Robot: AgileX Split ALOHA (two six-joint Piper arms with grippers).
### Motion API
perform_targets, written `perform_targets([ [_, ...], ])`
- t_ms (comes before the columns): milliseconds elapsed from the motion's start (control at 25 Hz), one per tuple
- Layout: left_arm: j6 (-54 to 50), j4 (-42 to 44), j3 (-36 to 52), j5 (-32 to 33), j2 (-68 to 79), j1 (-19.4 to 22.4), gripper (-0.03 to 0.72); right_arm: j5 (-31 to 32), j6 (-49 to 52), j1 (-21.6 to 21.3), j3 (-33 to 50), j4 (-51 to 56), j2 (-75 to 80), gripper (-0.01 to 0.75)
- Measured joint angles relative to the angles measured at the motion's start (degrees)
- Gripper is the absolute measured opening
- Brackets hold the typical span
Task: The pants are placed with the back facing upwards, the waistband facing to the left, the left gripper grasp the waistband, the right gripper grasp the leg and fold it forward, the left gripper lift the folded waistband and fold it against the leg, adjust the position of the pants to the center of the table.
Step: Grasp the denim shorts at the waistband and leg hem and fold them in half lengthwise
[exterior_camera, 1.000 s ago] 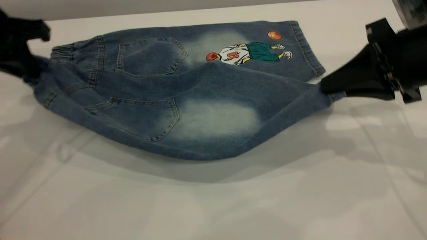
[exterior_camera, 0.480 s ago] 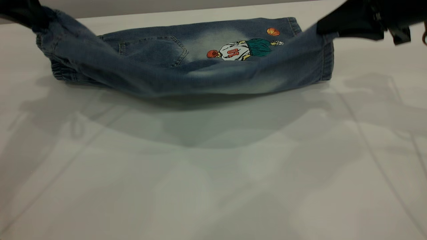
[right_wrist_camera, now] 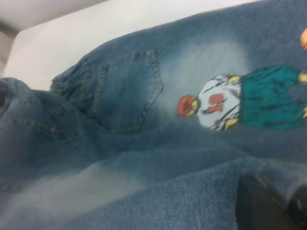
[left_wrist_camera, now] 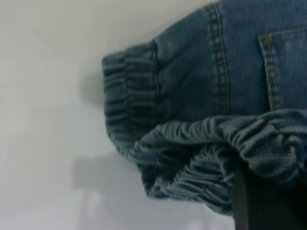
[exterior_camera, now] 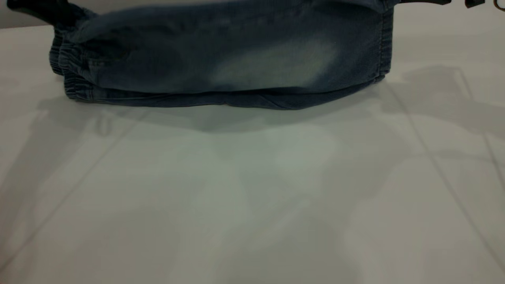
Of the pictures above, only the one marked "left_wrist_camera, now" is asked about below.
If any blue denim shorts cartoon print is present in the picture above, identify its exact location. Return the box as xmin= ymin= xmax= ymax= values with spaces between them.
xmin=101 ymin=0 xmax=307 ymax=230

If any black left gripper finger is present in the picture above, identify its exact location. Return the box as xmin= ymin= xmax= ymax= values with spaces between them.
xmin=233 ymin=164 xmax=279 ymax=230

